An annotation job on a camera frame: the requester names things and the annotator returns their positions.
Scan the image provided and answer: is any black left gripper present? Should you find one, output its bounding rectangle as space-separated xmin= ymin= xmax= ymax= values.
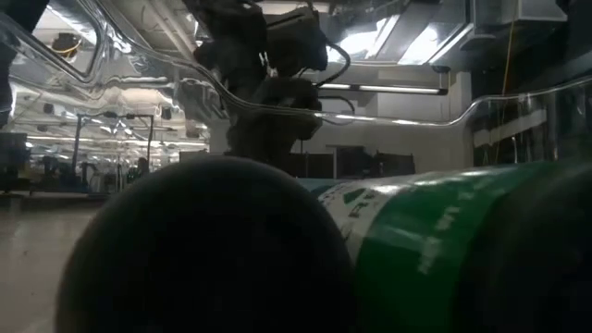
xmin=225 ymin=76 xmax=325 ymax=170

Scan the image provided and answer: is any long ceiling light strip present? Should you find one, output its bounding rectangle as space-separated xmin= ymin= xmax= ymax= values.
xmin=318 ymin=81 xmax=449 ymax=96

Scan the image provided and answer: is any clear plastic bin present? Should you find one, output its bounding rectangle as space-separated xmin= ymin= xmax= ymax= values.
xmin=0 ymin=0 xmax=592 ymax=333

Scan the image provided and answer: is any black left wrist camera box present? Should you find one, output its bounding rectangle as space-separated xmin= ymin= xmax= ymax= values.
xmin=266 ymin=6 xmax=330 ymax=79

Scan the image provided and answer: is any tall black frame stand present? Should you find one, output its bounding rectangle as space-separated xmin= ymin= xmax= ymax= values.
xmin=76 ymin=110 xmax=154 ymax=186

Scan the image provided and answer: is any yellow hanging cable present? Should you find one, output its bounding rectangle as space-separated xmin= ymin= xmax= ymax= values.
xmin=492 ymin=0 xmax=518 ymax=163

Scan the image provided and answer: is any black equipment cabinet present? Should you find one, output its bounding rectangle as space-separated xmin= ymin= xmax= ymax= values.
xmin=369 ymin=151 xmax=417 ymax=178

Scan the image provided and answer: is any green-labelled bottle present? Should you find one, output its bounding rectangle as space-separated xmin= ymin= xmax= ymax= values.
xmin=316 ymin=159 xmax=592 ymax=333

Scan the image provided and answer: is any teal mat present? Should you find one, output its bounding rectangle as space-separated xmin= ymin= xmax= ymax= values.
xmin=295 ymin=178 xmax=346 ymax=196

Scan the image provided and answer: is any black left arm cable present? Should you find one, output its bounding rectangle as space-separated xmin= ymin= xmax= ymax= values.
xmin=316 ymin=40 xmax=353 ymax=90

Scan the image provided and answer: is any row of black monitors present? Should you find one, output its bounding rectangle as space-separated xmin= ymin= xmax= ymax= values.
xmin=281 ymin=152 xmax=335 ymax=179

